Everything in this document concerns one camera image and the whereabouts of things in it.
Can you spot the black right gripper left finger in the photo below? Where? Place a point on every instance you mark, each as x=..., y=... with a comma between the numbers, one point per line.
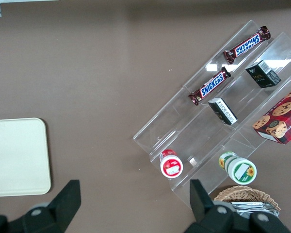
x=63, y=201

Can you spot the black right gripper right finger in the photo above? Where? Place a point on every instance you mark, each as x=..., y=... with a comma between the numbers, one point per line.
x=201, y=204

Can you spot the small light wicker basket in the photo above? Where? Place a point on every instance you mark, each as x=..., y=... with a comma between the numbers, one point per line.
x=242, y=193

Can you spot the cream plastic tray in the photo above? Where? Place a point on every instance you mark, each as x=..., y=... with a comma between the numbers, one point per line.
x=17, y=157

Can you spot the red lidded small jar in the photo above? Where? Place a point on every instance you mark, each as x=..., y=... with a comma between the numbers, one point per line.
x=171, y=167

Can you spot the stacked aluminium foil trays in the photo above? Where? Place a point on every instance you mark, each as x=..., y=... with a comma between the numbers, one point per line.
x=252, y=206

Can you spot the green sunflower lidded jar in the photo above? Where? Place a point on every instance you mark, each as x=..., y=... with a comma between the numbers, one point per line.
x=242, y=171

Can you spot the clear acrylic stepped stand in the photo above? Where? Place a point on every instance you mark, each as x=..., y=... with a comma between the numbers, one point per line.
x=184, y=136

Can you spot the small black carton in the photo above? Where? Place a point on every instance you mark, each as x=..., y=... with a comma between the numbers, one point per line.
x=223, y=111
x=262, y=75

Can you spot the red tartan cookie box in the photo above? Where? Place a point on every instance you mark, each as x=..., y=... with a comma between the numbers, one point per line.
x=281, y=121

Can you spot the Snickers chocolate bar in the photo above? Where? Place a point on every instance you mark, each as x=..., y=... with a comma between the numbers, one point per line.
x=247, y=44
x=211, y=85

